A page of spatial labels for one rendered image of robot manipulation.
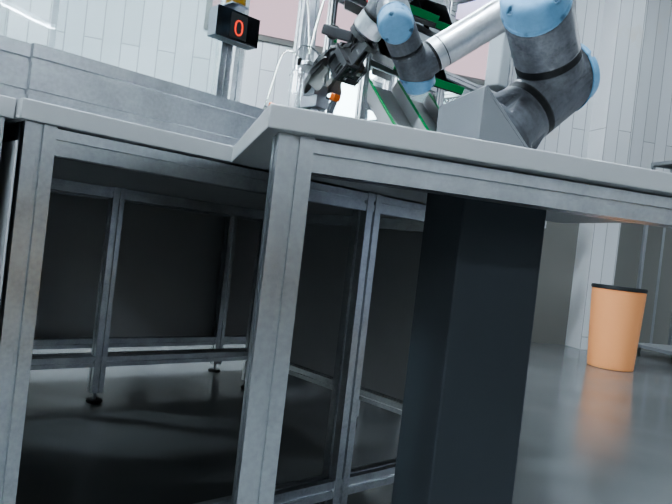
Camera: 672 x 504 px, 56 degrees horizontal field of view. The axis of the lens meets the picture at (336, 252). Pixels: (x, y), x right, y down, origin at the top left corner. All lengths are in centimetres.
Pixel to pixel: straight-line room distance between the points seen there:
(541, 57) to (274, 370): 71
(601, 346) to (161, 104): 456
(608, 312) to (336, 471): 404
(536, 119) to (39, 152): 81
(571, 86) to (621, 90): 554
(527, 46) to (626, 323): 429
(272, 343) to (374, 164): 26
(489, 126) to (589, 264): 540
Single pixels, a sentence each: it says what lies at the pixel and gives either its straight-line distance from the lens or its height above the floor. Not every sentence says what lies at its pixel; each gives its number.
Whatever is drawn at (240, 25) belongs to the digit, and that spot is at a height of 121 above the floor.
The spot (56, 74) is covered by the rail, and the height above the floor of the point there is 92.
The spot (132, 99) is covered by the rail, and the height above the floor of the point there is 91.
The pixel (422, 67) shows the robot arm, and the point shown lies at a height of 112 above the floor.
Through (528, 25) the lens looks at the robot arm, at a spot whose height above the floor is 110.
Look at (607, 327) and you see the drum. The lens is 532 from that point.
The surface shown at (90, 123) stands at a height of 84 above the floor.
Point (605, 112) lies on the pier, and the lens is 665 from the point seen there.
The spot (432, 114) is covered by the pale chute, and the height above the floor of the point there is 114.
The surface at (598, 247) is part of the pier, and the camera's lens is 649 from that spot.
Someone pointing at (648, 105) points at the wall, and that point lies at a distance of 725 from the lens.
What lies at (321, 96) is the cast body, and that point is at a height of 107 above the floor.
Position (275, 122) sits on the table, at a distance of 76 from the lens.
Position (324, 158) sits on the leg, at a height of 81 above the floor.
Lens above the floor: 70
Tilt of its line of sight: level
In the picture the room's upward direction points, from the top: 7 degrees clockwise
